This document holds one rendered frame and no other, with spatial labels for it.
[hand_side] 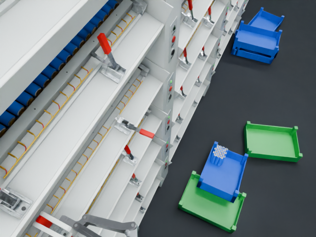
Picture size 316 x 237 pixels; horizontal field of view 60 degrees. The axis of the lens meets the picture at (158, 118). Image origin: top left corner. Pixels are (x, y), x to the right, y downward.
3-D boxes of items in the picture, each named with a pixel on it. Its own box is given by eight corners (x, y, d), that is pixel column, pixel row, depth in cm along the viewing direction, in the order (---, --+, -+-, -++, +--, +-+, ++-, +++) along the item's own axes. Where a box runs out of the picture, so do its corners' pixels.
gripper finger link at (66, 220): (80, 233, 46) (90, 216, 48) (58, 220, 48) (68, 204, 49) (83, 235, 47) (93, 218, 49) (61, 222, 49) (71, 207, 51)
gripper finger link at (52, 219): (68, 231, 46) (71, 227, 46) (38, 214, 48) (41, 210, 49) (75, 235, 48) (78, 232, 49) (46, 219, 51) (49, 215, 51)
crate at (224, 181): (211, 150, 165) (214, 140, 160) (243, 163, 160) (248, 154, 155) (196, 186, 143) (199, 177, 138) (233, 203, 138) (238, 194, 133)
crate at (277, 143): (292, 132, 171) (297, 126, 164) (296, 162, 160) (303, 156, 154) (243, 127, 173) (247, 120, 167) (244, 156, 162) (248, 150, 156)
